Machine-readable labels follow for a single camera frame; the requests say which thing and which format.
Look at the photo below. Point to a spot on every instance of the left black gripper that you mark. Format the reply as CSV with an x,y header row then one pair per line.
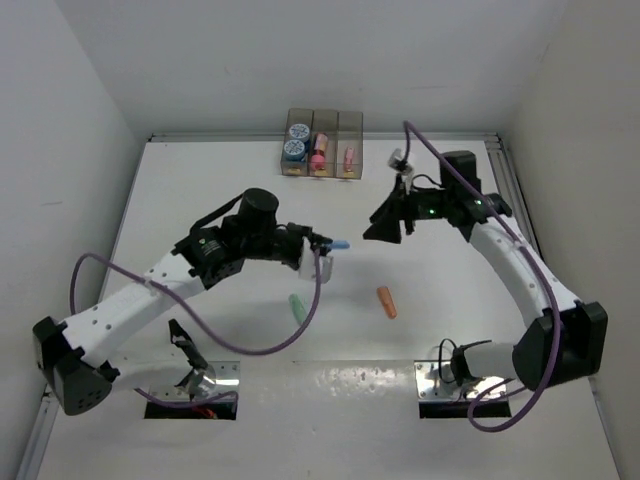
x,y
301,230

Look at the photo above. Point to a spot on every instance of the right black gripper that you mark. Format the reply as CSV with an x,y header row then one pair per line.
x,y
385,220

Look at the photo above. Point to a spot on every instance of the blue highlighter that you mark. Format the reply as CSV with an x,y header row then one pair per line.
x,y
339,245

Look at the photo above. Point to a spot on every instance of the green highlighter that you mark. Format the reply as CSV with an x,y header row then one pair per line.
x,y
298,309

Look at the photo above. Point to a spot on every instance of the orange highlighter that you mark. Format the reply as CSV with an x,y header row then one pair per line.
x,y
387,302

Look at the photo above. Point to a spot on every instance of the pink capped marker tube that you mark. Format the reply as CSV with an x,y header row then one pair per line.
x,y
318,153

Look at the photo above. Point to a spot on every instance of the pink highlighter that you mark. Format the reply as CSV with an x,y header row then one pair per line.
x,y
348,159

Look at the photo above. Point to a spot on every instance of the blue ink jar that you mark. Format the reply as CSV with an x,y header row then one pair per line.
x,y
300,132
294,150

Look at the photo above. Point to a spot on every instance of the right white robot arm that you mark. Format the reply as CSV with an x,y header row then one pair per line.
x,y
559,325

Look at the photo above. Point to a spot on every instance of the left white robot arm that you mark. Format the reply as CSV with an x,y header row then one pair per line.
x,y
76,355

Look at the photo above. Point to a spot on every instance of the right clear storage bin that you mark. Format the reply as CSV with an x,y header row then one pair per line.
x,y
350,134

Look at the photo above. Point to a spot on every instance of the clear storage bin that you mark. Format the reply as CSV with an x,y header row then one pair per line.
x,y
296,115
350,134
325,121

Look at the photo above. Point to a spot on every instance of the middle clear storage bin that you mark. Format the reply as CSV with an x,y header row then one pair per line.
x,y
325,121

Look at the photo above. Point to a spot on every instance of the left clear storage bin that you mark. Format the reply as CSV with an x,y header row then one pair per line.
x,y
296,115

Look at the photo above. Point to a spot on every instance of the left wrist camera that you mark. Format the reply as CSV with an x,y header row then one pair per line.
x,y
314,266

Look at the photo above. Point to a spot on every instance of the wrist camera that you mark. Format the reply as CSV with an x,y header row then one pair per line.
x,y
314,266
400,162

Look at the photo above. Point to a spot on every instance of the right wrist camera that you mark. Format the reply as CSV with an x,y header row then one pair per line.
x,y
400,162

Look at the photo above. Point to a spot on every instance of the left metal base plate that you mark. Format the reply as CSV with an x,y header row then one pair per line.
x,y
219,382

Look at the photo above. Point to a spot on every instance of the metal base plate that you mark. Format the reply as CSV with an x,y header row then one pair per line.
x,y
219,382
432,387

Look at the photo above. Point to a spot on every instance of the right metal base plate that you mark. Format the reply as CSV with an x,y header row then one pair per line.
x,y
432,387

